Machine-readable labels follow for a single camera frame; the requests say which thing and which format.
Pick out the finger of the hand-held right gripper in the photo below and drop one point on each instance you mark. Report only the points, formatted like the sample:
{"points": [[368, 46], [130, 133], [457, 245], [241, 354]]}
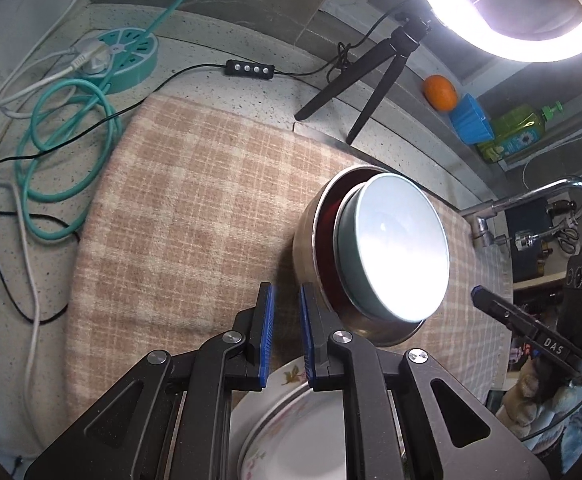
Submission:
{"points": [[496, 305]]}

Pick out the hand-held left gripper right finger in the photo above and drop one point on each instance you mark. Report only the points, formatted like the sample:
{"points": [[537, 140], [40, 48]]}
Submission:
{"points": [[307, 335]]}

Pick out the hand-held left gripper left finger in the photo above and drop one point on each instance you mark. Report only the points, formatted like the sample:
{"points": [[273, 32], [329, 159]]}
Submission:
{"points": [[267, 335]]}

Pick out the white plate with leaf print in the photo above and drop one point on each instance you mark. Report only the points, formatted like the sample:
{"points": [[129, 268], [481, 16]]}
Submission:
{"points": [[276, 385]]}

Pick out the stainless steel bowl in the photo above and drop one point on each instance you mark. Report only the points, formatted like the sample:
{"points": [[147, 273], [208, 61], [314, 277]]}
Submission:
{"points": [[303, 250]]}

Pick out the large pink floral plate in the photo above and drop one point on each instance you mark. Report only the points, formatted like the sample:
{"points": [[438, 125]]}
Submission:
{"points": [[296, 440]]}

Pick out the white ceramic bowl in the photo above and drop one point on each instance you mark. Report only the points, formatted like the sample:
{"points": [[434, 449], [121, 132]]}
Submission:
{"points": [[396, 245]]}

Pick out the person's right hand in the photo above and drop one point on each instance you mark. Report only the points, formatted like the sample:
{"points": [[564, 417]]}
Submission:
{"points": [[526, 405]]}

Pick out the black scissors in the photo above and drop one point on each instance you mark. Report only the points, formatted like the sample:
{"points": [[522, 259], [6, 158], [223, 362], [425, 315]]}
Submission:
{"points": [[567, 241]]}

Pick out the chrome faucet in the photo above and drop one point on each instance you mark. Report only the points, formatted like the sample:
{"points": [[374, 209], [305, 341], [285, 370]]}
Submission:
{"points": [[511, 201]]}

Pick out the plaid cloth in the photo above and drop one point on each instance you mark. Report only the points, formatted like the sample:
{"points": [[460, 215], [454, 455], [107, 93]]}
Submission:
{"points": [[196, 210]]}

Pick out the green dish soap bottle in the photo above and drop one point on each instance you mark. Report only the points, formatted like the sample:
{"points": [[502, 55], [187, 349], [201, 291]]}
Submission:
{"points": [[521, 130]]}

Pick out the blue fluted cup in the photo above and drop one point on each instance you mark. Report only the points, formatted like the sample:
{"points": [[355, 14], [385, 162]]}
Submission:
{"points": [[471, 120]]}

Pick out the orange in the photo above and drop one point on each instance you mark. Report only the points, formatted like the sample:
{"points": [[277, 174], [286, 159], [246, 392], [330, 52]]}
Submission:
{"points": [[441, 92]]}

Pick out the black inline remote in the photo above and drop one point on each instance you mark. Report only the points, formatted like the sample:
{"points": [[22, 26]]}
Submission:
{"points": [[251, 68]]}

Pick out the black tripod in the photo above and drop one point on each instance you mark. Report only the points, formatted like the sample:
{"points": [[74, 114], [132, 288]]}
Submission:
{"points": [[411, 35]]}

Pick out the teal round power strip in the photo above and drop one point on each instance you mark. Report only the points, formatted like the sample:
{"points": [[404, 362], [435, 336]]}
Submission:
{"points": [[136, 67]]}

